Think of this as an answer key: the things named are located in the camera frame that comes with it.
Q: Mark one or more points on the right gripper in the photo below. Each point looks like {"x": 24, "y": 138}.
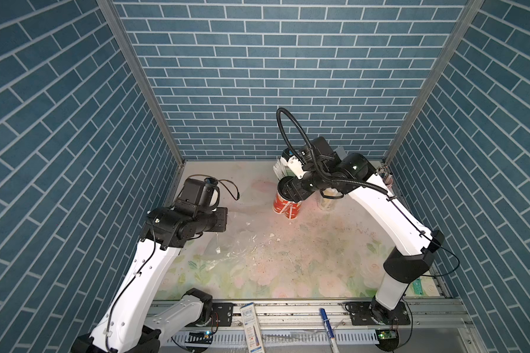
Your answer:
{"x": 293, "y": 188}

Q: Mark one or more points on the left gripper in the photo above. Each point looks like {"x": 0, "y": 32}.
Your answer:
{"x": 221, "y": 223}

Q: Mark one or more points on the red cup black lid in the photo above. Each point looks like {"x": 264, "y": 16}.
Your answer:
{"x": 285, "y": 207}

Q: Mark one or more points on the beige cup white lid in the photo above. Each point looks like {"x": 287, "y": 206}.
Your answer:
{"x": 328, "y": 198}

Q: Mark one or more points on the clear plastic carrier bag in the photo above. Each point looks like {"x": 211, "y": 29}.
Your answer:
{"x": 329, "y": 161}

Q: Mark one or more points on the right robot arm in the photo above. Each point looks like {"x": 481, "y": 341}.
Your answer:
{"x": 316, "y": 167}

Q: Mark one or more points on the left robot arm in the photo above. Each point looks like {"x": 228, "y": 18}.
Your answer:
{"x": 125, "y": 326}

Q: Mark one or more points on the pink pencil bucket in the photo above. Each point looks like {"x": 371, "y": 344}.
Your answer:
{"x": 388, "y": 180}

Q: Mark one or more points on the white blue label card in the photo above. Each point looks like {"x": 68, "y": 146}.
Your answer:
{"x": 252, "y": 330}

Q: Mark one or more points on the blue white marker pen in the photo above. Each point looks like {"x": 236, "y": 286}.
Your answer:
{"x": 329, "y": 331}

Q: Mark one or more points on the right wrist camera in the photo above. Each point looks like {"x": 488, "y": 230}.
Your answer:
{"x": 292, "y": 165}

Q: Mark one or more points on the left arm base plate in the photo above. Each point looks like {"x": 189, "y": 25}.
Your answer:
{"x": 220, "y": 315}

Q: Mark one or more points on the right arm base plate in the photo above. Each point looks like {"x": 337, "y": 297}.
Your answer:
{"x": 365, "y": 313}

